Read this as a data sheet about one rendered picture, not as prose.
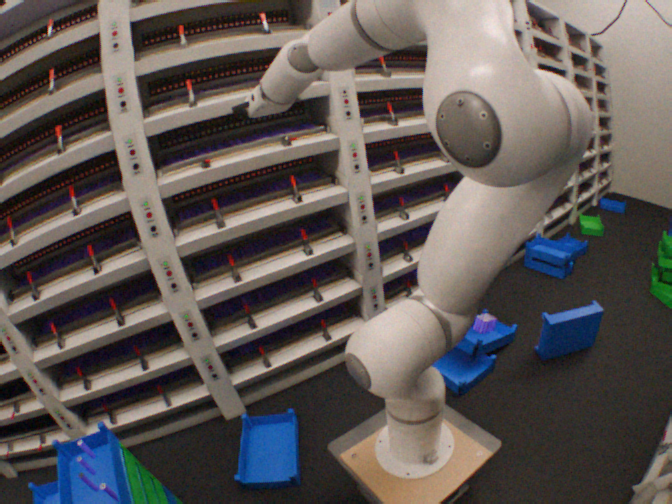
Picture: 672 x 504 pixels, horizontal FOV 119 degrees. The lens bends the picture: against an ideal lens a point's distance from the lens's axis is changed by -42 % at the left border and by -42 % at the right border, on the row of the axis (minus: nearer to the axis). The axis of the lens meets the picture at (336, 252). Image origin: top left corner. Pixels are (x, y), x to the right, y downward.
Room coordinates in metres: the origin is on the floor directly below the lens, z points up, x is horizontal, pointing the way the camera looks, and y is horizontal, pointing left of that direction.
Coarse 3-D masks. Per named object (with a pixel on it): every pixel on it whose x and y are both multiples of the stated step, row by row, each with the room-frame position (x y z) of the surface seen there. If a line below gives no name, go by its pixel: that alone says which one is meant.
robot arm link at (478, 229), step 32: (576, 96) 0.24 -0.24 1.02; (576, 128) 0.22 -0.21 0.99; (576, 160) 0.26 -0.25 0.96; (480, 192) 0.31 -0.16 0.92; (512, 192) 0.29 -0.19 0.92; (544, 192) 0.28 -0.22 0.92; (448, 224) 0.31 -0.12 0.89; (480, 224) 0.29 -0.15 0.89; (512, 224) 0.28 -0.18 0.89; (448, 256) 0.30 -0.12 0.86; (480, 256) 0.28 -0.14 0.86; (448, 288) 0.31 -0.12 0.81; (480, 288) 0.30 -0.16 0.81; (448, 320) 0.40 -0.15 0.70
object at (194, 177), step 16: (240, 128) 1.17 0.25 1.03; (256, 128) 1.20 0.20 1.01; (336, 128) 1.14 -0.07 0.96; (192, 144) 1.10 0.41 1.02; (304, 144) 1.09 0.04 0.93; (320, 144) 1.11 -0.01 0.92; (336, 144) 1.14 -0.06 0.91; (224, 160) 1.00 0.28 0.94; (240, 160) 1.00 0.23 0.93; (256, 160) 1.02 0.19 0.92; (272, 160) 1.05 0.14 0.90; (288, 160) 1.07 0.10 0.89; (160, 176) 0.93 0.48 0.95; (176, 176) 0.93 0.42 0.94; (192, 176) 0.93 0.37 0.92; (208, 176) 0.96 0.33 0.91; (224, 176) 0.98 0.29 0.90; (160, 192) 0.89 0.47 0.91; (176, 192) 0.92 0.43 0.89
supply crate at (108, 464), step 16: (96, 432) 0.40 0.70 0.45; (64, 448) 0.33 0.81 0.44; (80, 448) 0.36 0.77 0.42; (96, 448) 0.38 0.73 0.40; (112, 448) 0.37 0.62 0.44; (64, 464) 0.28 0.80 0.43; (80, 464) 0.31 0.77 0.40; (96, 464) 0.33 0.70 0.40; (112, 464) 0.31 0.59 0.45; (64, 480) 0.23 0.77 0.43; (80, 480) 0.26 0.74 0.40; (96, 480) 0.27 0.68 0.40; (112, 480) 0.29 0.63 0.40; (64, 496) 0.18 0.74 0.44; (80, 496) 0.21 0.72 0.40; (96, 496) 0.23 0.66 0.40; (128, 496) 0.25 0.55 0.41
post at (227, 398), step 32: (128, 32) 0.88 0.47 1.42; (128, 64) 0.88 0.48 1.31; (128, 128) 0.87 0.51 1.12; (128, 192) 0.85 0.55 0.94; (160, 224) 0.87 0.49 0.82; (160, 256) 0.86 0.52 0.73; (160, 288) 0.84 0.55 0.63; (192, 352) 0.85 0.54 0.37; (224, 384) 0.87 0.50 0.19; (224, 416) 0.84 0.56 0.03
